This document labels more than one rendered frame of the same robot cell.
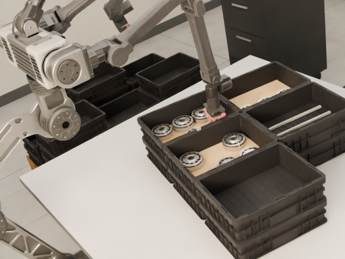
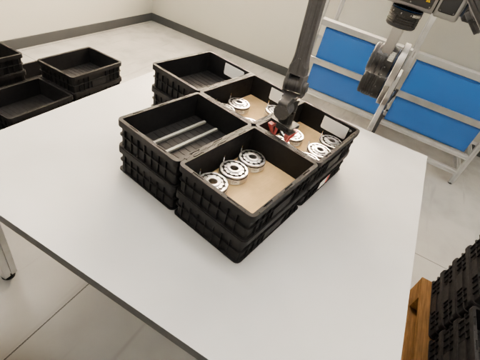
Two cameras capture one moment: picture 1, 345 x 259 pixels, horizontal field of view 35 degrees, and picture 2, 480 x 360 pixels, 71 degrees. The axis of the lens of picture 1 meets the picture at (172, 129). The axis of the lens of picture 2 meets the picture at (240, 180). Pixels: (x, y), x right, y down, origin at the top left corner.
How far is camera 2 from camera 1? 3.21 m
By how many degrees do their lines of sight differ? 99
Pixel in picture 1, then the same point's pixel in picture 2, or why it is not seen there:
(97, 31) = not seen: outside the picture
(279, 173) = not seen: hidden behind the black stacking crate
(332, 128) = (147, 126)
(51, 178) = (399, 153)
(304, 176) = (171, 88)
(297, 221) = not seen: hidden behind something
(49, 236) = (416, 268)
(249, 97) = (267, 195)
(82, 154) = (404, 176)
